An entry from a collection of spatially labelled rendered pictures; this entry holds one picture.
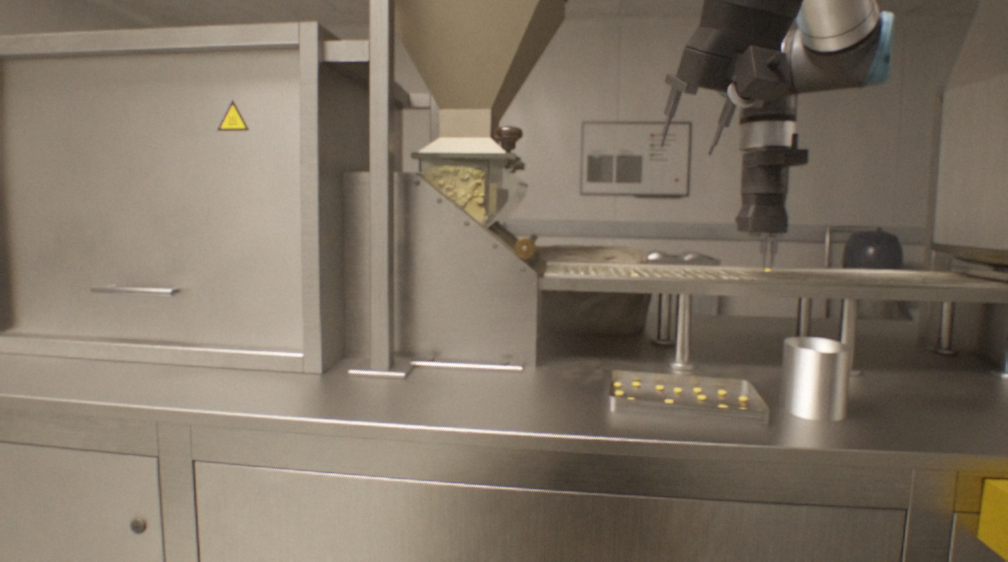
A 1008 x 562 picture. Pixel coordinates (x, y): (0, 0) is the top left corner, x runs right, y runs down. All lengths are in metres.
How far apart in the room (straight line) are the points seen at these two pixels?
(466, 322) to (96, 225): 0.66
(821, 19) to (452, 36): 0.53
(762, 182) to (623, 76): 3.91
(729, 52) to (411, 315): 0.64
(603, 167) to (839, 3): 4.00
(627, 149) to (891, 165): 2.22
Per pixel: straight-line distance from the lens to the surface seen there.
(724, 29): 0.47
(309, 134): 0.85
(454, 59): 0.92
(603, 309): 1.13
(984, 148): 1.21
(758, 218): 0.97
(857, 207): 5.30
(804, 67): 0.84
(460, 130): 0.93
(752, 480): 0.71
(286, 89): 0.92
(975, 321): 1.32
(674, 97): 0.51
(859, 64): 0.83
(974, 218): 1.21
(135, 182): 1.06
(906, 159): 5.51
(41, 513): 1.03
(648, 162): 4.72
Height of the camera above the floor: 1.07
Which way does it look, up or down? 4 degrees down
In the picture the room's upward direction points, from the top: 1 degrees clockwise
